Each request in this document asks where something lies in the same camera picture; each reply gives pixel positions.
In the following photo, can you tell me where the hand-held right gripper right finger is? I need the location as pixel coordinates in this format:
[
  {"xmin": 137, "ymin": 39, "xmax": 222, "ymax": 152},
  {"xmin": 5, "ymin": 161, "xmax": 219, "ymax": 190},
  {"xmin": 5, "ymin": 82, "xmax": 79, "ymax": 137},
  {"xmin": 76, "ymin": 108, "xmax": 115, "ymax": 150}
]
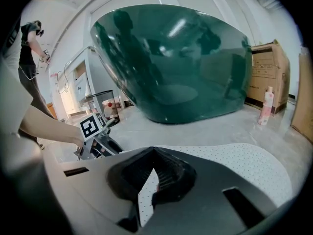
[{"xmin": 151, "ymin": 146, "xmax": 198, "ymax": 204}]

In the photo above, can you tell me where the light brown cardboard box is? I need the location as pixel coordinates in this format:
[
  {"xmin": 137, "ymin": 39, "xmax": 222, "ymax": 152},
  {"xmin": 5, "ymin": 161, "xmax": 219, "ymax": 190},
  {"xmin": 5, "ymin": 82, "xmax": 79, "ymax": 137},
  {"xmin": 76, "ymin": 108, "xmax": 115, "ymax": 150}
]
[{"xmin": 290, "ymin": 47, "xmax": 313, "ymax": 144}]

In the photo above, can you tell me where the black wire waste bin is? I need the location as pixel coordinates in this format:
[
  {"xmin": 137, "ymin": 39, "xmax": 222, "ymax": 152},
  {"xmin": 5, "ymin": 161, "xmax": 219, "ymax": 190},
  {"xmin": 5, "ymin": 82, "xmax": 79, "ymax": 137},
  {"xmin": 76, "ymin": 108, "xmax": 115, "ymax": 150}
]
[{"xmin": 85, "ymin": 90, "xmax": 121, "ymax": 125}]

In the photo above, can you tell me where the small pink bottle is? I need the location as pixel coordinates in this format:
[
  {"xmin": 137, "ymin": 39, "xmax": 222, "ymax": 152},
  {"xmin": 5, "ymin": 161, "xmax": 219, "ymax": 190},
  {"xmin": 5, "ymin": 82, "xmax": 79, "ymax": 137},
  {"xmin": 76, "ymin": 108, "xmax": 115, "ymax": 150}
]
[{"xmin": 257, "ymin": 85, "xmax": 275, "ymax": 126}]

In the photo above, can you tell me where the person's left forearm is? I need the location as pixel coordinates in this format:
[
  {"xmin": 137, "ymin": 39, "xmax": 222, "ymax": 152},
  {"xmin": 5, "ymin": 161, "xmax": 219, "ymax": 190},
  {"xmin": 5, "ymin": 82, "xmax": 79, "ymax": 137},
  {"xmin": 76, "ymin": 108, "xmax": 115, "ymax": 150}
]
[{"xmin": 18, "ymin": 103, "xmax": 85, "ymax": 147}]

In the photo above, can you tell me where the red cap white bottle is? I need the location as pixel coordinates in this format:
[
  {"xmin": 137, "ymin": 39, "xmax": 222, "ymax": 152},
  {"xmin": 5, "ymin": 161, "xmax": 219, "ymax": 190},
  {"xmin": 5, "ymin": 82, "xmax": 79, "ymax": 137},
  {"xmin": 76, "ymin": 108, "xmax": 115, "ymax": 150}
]
[{"xmin": 102, "ymin": 102, "xmax": 115, "ymax": 119}]

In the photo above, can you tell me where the person's grey shirt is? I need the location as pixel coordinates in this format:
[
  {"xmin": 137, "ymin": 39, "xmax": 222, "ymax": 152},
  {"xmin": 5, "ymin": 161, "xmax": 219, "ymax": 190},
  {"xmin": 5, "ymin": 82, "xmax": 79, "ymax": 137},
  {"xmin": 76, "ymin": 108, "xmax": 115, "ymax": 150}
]
[{"xmin": 0, "ymin": 16, "xmax": 32, "ymax": 141}]

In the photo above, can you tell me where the white bathroom cabinet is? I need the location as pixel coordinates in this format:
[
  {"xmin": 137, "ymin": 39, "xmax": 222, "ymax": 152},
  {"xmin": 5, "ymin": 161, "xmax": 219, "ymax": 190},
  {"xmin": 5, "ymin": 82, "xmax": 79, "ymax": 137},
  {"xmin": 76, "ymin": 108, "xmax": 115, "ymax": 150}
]
[{"xmin": 48, "ymin": 48, "xmax": 99, "ymax": 119}]

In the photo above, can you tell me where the dark brown cardboard box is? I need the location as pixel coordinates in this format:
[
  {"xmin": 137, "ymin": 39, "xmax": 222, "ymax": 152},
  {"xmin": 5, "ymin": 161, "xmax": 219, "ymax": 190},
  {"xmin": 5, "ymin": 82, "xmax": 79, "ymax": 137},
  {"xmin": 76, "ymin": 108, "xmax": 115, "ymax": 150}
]
[{"xmin": 244, "ymin": 40, "xmax": 291, "ymax": 115}]

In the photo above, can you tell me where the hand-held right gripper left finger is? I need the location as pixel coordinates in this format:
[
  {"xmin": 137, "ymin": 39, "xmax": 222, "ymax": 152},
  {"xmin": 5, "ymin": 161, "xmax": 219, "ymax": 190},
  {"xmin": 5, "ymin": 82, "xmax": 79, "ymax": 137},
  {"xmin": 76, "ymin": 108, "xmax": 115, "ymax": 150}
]
[{"xmin": 107, "ymin": 146, "xmax": 156, "ymax": 203}]

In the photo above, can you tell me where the white oval bath mat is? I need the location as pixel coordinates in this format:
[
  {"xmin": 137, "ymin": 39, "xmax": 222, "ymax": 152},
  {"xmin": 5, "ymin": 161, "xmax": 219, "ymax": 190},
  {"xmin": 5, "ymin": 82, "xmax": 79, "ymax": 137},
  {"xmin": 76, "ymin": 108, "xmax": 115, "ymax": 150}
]
[{"xmin": 137, "ymin": 142, "xmax": 293, "ymax": 228}]

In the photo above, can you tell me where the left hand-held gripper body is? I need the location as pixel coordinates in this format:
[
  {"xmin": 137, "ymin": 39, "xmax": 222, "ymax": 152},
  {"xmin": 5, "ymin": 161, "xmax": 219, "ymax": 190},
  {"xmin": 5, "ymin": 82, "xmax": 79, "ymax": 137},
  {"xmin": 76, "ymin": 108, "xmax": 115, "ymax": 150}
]
[{"xmin": 74, "ymin": 111, "xmax": 123, "ymax": 160}]

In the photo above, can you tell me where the dark green white bathtub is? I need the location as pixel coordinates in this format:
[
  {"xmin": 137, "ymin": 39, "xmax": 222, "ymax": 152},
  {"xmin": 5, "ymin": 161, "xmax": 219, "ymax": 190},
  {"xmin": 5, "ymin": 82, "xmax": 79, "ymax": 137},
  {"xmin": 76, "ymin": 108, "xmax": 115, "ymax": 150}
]
[{"xmin": 89, "ymin": 4, "xmax": 253, "ymax": 125}]

